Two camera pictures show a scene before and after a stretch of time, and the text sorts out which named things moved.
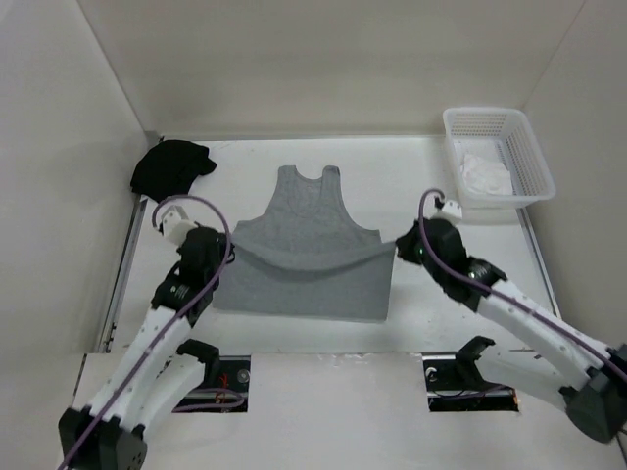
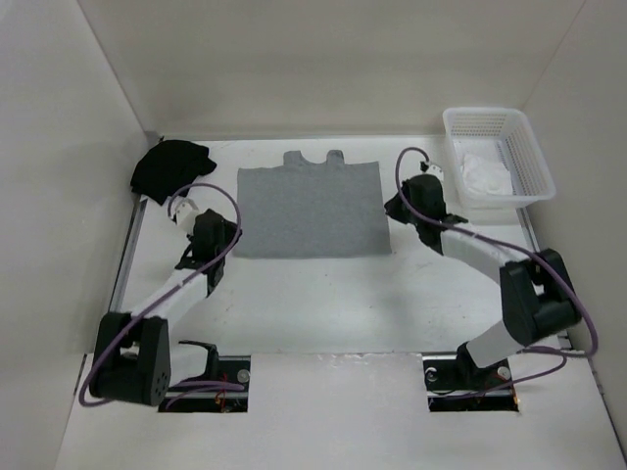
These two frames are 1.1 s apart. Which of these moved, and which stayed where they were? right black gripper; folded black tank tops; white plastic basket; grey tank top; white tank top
Moved: grey tank top; right black gripper
Stayed: white plastic basket; white tank top; folded black tank tops
